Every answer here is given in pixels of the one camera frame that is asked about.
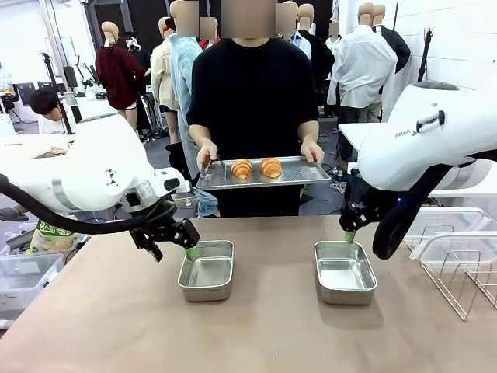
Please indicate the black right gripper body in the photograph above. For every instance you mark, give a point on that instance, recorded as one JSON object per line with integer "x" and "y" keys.
{"x": 359, "y": 202}

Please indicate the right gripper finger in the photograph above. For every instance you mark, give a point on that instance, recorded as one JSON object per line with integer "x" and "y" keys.
{"x": 350, "y": 233}
{"x": 363, "y": 224}

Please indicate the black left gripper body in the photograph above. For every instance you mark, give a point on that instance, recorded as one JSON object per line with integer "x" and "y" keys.
{"x": 165, "y": 229}

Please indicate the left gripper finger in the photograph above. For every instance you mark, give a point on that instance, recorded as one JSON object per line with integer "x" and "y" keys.
{"x": 188, "y": 235}
{"x": 141, "y": 239}

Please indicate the rectangular stainless steel container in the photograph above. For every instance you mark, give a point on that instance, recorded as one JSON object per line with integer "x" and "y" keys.
{"x": 206, "y": 289}
{"x": 345, "y": 295}

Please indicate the perforated metal baking tray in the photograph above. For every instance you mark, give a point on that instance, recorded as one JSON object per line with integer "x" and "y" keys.
{"x": 299, "y": 175}

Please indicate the clear lid with white rim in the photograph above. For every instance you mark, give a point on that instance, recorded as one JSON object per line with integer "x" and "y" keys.
{"x": 446, "y": 217}
{"x": 431, "y": 242}

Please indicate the golden croissant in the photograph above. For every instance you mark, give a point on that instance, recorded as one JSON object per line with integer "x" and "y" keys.
{"x": 242, "y": 169}
{"x": 271, "y": 168}

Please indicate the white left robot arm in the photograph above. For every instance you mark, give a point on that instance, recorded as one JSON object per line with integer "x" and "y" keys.
{"x": 77, "y": 163}

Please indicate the person's right forearm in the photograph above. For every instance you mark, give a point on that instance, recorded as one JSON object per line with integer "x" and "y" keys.
{"x": 200, "y": 134}

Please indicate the person's left forearm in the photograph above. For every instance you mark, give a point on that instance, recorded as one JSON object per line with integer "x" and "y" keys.
{"x": 308, "y": 130}

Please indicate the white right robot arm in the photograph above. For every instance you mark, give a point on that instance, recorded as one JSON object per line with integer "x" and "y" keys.
{"x": 427, "y": 132}

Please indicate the person's left hand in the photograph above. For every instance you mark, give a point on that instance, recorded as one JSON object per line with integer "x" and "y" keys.
{"x": 312, "y": 151}

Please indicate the person's right hand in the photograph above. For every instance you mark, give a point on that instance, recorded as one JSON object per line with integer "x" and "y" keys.
{"x": 207, "y": 153}

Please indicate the crumpled blue denim cloth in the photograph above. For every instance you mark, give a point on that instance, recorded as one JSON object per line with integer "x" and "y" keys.
{"x": 207, "y": 204}

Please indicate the green yellow snack bag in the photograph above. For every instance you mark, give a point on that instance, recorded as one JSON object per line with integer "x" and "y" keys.
{"x": 50, "y": 242}

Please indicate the clear plastic storage bin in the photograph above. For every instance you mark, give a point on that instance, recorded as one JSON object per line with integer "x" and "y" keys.
{"x": 23, "y": 272}

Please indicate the black tripod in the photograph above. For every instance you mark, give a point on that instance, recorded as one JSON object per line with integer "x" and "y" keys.
{"x": 65, "y": 112}

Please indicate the person's black t-shirt torso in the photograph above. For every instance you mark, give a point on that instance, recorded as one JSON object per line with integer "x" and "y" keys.
{"x": 252, "y": 97}

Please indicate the mannequin in beige shirt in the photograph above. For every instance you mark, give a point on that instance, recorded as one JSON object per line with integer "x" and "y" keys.
{"x": 161, "y": 74}

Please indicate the mannequin in black white jacket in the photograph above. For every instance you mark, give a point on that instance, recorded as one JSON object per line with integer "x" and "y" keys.
{"x": 400, "y": 50}

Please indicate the black light stand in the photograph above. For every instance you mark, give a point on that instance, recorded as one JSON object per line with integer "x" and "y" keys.
{"x": 426, "y": 58}

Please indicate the mannequin in light blue shirt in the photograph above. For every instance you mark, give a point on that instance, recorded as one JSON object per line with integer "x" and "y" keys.
{"x": 182, "y": 70}

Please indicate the distant person in white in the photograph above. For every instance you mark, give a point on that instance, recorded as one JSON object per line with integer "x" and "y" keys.
{"x": 334, "y": 40}

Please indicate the mannequin in blue white shirt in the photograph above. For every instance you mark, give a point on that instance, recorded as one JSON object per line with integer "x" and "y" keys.
{"x": 301, "y": 44}

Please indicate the background person in black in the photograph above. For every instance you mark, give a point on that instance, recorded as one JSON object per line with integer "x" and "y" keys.
{"x": 141, "y": 62}

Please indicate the seated background person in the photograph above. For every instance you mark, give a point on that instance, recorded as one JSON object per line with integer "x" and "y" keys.
{"x": 42, "y": 101}

